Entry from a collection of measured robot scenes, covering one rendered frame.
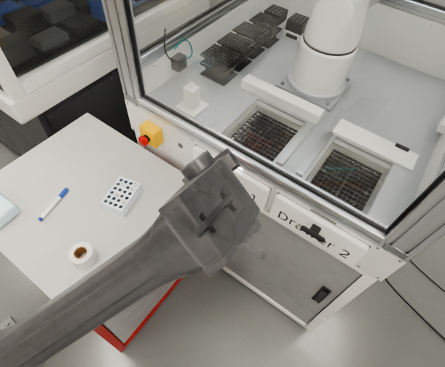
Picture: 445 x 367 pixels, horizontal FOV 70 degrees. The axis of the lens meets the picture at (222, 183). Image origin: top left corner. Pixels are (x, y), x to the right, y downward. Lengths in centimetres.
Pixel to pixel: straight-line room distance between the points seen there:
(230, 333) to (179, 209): 149
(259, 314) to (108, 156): 108
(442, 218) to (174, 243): 64
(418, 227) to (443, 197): 11
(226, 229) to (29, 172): 111
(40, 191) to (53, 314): 93
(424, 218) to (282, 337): 113
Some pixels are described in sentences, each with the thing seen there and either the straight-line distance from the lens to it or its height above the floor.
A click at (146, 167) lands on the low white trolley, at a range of 123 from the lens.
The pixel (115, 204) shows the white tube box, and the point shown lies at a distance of 112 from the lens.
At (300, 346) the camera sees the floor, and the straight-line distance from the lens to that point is 179.
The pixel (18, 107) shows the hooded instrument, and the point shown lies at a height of 88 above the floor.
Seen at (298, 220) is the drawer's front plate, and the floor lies 88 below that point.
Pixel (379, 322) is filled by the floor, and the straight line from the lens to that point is 197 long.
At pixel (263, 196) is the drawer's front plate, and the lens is 100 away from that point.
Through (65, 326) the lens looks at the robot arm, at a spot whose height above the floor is 136.
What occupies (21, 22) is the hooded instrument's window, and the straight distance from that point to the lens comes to 136.
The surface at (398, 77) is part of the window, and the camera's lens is 66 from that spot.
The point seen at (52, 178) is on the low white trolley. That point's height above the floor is 76.
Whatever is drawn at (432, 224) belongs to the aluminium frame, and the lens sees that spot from 84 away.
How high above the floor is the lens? 171
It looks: 54 degrees down
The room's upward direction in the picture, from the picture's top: 5 degrees clockwise
